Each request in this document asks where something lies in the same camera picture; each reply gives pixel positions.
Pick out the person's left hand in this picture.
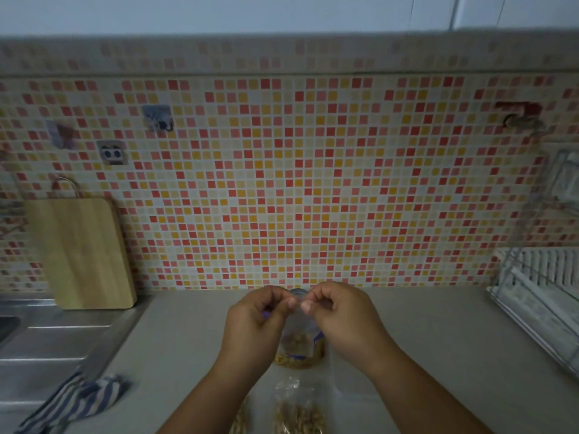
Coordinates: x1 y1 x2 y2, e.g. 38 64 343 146
221 286 300 381

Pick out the person's right hand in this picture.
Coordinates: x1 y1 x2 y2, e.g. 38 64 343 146
300 280 395 381

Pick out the small clear plastic bag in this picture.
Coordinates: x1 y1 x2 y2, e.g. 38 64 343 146
228 394 251 434
281 300 324 359
270 376 327 434

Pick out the blue peanuts pouch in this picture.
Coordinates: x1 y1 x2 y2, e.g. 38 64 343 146
261 288 328 371

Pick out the person's right forearm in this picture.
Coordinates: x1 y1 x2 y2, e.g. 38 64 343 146
361 345 495 434

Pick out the person's left forearm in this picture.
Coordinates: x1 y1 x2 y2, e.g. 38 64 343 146
158 359 268 434

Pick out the blue striped dish cloth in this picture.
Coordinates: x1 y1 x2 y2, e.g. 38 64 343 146
13 373 133 434

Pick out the wooden cutting board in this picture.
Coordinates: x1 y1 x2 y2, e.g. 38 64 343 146
23 175 138 311

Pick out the white dish rack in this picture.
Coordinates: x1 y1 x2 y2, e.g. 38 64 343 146
486 148 579 381

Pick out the stainless steel sink drainboard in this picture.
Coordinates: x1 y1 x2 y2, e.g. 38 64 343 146
0 291 153 434

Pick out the white cabinet door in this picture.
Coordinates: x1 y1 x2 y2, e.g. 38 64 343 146
0 0 458 39
450 0 579 33

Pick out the panda wall hook sticker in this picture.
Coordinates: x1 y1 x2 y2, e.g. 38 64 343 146
95 139 129 167

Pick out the grey cat wall hook sticker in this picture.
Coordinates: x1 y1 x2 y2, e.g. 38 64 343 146
142 104 176 133

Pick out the red wall hook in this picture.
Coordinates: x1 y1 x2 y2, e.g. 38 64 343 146
493 101 547 134

